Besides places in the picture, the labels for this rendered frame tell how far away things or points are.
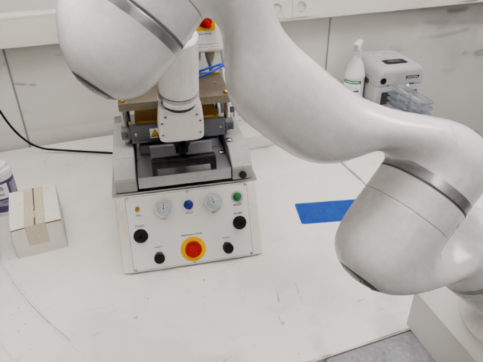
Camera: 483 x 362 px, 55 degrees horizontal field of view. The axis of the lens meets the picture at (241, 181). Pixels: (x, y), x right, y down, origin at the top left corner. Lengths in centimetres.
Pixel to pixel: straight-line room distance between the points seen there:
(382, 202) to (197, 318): 59
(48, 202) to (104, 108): 60
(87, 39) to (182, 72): 46
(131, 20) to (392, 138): 30
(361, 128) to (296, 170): 103
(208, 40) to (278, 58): 86
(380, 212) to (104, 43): 35
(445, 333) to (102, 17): 79
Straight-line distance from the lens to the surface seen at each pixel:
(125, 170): 112
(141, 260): 116
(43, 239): 128
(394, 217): 57
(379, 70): 187
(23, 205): 134
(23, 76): 177
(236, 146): 115
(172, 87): 94
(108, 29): 46
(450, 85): 252
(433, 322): 100
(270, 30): 48
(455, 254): 68
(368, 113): 53
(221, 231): 115
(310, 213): 134
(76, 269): 122
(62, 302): 115
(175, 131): 104
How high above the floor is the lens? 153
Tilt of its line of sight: 32 degrees down
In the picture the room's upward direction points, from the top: straight up
